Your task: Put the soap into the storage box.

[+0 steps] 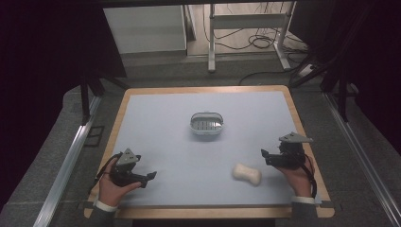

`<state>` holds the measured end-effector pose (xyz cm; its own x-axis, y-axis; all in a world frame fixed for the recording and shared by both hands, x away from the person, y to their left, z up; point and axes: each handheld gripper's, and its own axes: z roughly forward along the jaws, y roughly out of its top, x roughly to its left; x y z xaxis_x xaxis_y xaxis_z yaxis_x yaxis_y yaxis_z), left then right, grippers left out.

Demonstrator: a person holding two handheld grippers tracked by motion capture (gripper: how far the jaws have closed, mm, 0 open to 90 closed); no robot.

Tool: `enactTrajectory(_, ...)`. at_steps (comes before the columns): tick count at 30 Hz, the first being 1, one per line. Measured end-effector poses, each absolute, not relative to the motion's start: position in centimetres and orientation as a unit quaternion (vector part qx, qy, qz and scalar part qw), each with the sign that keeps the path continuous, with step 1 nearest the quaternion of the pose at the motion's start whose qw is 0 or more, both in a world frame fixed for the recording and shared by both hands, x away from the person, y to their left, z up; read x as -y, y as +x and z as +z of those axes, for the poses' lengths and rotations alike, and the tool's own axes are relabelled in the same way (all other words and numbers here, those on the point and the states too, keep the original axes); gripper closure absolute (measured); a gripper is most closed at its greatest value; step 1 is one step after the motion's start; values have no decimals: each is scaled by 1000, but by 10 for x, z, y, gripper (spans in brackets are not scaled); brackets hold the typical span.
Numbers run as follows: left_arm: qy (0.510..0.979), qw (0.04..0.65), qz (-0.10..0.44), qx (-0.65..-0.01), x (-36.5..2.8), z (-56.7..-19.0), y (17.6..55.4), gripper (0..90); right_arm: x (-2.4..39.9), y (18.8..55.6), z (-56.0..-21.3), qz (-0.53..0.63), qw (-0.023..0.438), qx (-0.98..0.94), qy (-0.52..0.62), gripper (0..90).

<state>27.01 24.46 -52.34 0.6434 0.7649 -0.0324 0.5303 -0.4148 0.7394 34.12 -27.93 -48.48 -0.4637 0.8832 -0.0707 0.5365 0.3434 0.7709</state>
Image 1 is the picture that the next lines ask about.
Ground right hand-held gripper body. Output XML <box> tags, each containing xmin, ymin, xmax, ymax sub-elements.
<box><xmin>273</xmin><ymin>131</ymin><xmax>314</xmax><ymax>171</ymax></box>

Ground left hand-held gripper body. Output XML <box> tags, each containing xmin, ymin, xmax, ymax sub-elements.
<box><xmin>109</xmin><ymin>148</ymin><xmax>149</xmax><ymax>189</ymax></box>

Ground person's right hand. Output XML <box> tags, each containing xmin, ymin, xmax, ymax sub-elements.
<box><xmin>276</xmin><ymin>156</ymin><xmax>315</xmax><ymax>199</ymax></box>

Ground person's left hand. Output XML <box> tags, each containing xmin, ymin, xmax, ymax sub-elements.
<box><xmin>97</xmin><ymin>158</ymin><xmax>143</xmax><ymax>208</ymax></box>

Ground white soap bar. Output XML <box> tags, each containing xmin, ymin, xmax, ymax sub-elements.
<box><xmin>232</xmin><ymin>162</ymin><xmax>263</xmax><ymax>187</ymax></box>

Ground light blue table mat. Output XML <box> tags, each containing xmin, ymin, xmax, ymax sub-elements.
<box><xmin>111</xmin><ymin>90</ymin><xmax>323</xmax><ymax>208</ymax></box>

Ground black metal stand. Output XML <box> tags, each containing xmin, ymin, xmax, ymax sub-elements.
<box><xmin>78</xmin><ymin>74</ymin><xmax>131</xmax><ymax>127</ymax></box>
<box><xmin>288</xmin><ymin>37</ymin><xmax>362</xmax><ymax>123</ymax></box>

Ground white soap dish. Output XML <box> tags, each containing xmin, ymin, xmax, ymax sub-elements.
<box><xmin>189</xmin><ymin>111</ymin><xmax>225</xmax><ymax>137</ymax></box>

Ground white power strip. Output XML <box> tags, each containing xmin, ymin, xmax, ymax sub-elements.
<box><xmin>297</xmin><ymin>63</ymin><xmax>316</xmax><ymax>79</ymax></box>

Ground dark curtain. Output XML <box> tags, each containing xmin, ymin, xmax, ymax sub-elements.
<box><xmin>0</xmin><ymin>0</ymin><xmax>128</xmax><ymax>211</ymax></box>
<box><xmin>288</xmin><ymin>0</ymin><xmax>401</xmax><ymax>156</ymax></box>

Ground white cabinet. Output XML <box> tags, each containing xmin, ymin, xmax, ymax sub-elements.
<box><xmin>102</xmin><ymin>4</ymin><xmax>188</xmax><ymax>55</ymax></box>

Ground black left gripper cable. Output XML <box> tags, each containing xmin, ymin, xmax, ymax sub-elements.
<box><xmin>93</xmin><ymin>151</ymin><xmax>124</xmax><ymax>189</ymax></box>

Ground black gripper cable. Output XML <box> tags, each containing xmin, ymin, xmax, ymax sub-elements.
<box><xmin>302</xmin><ymin>153</ymin><xmax>318</xmax><ymax>199</ymax></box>
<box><xmin>93</xmin><ymin>151</ymin><xmax>124</xmax><ymax>189</ymax></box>

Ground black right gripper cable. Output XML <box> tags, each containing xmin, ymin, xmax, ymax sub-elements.
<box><xmin>302</xmin><ymin>153</ymin><xmax>318</xmax><ymax>199</ymax></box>

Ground black floor bracket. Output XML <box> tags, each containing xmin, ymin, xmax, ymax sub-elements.
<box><xmin>83</xmin><ymin>125</ymin><xmax>106</xmax><ymax>148</ymax></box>

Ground aluminium rail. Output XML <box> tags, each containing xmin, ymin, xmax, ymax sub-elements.
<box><xmin>32</xmin><ymin>95</ymin><xmax>102</xmax><ymax>227</ymax></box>
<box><xmin>323</xmin><ymin>92</ymin><xmax>401</xmax><ymax>227</ymax></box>

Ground black floor cables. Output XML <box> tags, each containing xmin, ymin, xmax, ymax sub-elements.
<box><xmin>202</xmin><ymin>1</ymin><xmax>310</xmax><ymax>87</ymax></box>

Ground white metal desk frame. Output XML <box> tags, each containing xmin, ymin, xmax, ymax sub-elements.
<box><xmin>207</xmin><ymin>1</ymin><xmax>298</xmax><ymax>74</ymax></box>

